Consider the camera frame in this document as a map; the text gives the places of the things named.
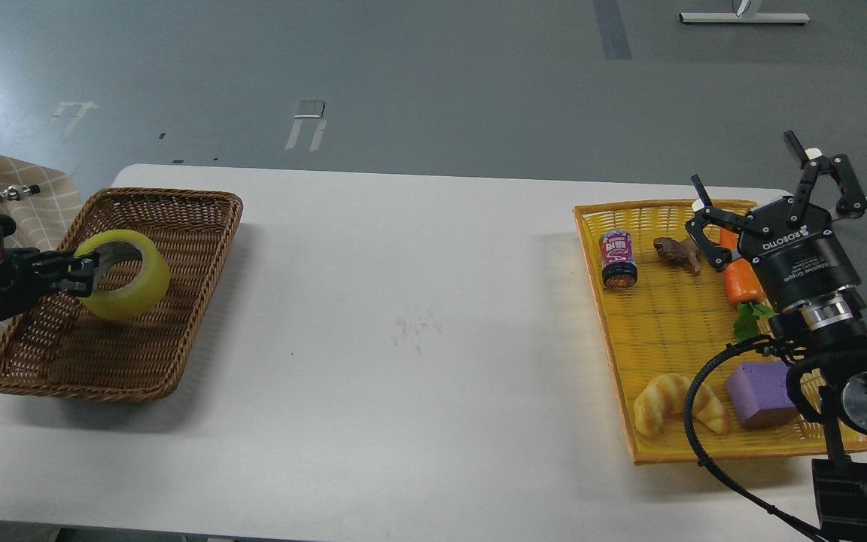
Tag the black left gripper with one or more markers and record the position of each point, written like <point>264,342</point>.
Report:
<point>20,288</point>

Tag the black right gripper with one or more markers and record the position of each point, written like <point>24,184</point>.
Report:
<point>795,252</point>

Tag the yellow tape roll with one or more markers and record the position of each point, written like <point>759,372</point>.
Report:
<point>139,295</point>

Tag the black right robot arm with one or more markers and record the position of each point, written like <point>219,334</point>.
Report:
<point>818,328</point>

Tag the orange toy carrot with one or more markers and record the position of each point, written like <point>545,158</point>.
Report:
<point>745,294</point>

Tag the brown wicker basket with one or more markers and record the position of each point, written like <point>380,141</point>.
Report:
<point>61,349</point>

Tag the brown toy frog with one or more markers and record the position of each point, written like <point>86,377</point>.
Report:
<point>683,254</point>

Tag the yellow plastic basket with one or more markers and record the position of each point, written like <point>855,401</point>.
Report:
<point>671,322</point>

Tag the purple foam block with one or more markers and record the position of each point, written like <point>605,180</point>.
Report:
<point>759,395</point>

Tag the small red drink can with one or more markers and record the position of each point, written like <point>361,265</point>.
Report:
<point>617,257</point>

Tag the toy croissant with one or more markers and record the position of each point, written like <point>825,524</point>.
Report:
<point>666,396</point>

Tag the white stand base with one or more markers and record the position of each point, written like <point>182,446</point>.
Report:
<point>743,13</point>

